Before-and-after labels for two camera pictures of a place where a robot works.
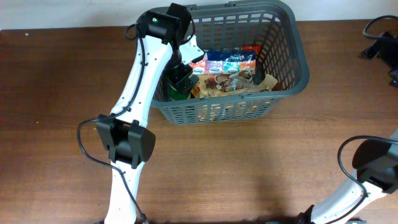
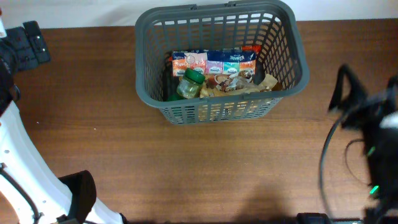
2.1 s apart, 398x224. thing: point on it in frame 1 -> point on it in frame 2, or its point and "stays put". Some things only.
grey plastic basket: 268,27 stays put
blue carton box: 225,61 stays put
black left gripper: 177,79 -> 32,45
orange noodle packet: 257,48 stays put
